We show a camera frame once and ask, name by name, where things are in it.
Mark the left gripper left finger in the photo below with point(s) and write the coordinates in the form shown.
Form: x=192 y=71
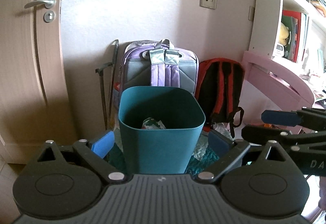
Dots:
x=92 y=154

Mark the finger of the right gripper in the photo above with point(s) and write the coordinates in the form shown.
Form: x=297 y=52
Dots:
x=281 y=118
x=259 y=136

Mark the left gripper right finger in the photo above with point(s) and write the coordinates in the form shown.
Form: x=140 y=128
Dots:
x=230 y=153

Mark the teal plastic trash bin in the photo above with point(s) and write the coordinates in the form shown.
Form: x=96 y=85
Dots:
x=165 y=151

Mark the teal patterned rug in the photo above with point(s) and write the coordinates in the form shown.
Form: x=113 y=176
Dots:
x=202 y=156

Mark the christmas pattern paper bag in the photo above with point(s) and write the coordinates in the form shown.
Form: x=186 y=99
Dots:
x=152 y=124

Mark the black orange backpack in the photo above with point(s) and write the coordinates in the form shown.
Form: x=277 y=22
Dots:
x=218 y=91

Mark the beige wooden door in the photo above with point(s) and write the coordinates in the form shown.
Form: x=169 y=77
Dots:
x=34 y=98

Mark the black folded stand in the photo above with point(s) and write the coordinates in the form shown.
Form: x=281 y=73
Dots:
x=106 y=90

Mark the white bookshelf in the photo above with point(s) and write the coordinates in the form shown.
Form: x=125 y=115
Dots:
x=291 y=32

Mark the purple grey backpack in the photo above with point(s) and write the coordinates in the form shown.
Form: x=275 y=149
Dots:
x=152 y=63

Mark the silver door lock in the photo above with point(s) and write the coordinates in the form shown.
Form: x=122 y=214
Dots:
x=49 y=16

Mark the wall power socket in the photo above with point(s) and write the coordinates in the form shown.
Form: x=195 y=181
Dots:
x=209 y=4

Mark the silver door handle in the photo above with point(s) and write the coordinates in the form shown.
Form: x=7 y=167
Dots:
x=48 y=4

